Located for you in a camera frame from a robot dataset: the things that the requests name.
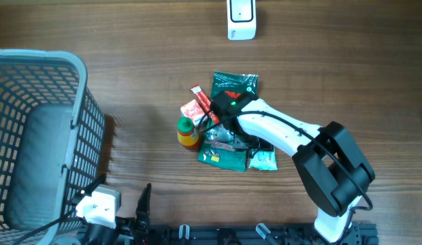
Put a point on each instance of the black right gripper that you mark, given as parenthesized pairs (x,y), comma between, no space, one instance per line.
(239,145)

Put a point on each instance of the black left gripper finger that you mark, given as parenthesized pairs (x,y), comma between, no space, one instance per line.
(87,191)
(143,208)

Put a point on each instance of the green 3M gloves packet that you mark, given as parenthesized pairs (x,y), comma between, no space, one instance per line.
(217,147)

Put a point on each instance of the red sauce bottle green cap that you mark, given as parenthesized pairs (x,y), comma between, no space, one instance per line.
(187,133)

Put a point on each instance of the red stick sachet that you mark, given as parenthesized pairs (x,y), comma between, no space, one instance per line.
(205,102)

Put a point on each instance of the red white small box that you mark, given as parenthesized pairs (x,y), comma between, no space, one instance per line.
(195,112)

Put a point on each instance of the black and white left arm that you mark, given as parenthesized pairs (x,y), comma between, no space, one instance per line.
(98,234)

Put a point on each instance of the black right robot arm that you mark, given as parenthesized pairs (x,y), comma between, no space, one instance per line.
(334,171)

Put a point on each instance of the white barcode scanner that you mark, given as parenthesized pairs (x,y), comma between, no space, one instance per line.
(241,20)

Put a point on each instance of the grey plastic mesh basket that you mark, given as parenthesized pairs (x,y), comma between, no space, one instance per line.
(51,134)

